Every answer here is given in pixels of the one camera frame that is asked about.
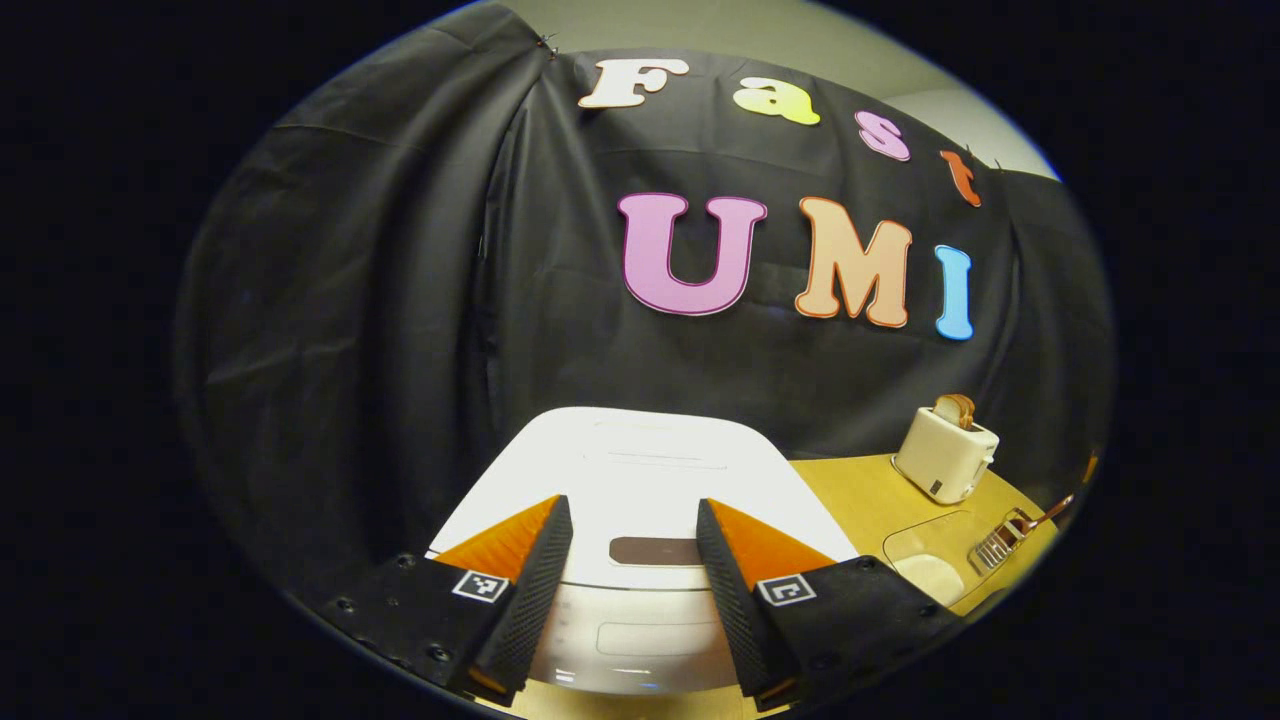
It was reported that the brown wooden spoon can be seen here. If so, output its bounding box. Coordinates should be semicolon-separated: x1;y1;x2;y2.
1000;492;1076;541

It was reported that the white toaster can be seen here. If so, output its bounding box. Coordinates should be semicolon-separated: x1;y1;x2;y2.
893;405;1001;505

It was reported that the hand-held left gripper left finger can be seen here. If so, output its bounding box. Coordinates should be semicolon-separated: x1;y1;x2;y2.
320;495;574;708

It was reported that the black backdrop cloth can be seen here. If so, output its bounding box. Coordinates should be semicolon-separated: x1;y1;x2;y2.
172;0;1116;601

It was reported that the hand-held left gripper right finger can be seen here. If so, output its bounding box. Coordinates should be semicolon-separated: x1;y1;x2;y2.
697;497;966;713

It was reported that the clear chopstick holder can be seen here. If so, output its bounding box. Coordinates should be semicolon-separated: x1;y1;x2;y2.
967;508;1036;573

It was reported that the white rice cooker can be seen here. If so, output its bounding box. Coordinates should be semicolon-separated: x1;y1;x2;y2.
428;406;861;696

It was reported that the clear container of rice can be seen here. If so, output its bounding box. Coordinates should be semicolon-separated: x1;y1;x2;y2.
883;510;986;608

